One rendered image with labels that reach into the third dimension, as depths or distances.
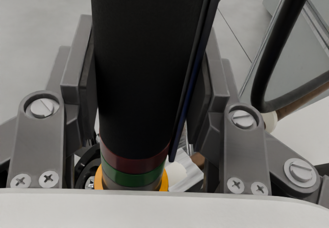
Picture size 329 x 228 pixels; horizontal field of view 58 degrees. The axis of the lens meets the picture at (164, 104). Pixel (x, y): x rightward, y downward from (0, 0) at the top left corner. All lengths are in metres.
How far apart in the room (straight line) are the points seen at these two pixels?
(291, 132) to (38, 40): 2.35
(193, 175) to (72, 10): 2.88
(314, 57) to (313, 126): 0.79
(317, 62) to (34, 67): 1.90
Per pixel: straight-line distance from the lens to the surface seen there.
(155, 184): 0.16
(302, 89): 0.30
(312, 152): 0.55
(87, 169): 0.42
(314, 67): 1.33
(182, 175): 0.21
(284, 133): 0.58
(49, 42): 2.66
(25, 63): 2.49
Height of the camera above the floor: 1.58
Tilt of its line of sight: 48 degrees down
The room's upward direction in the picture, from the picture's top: 10 degrees clockwise
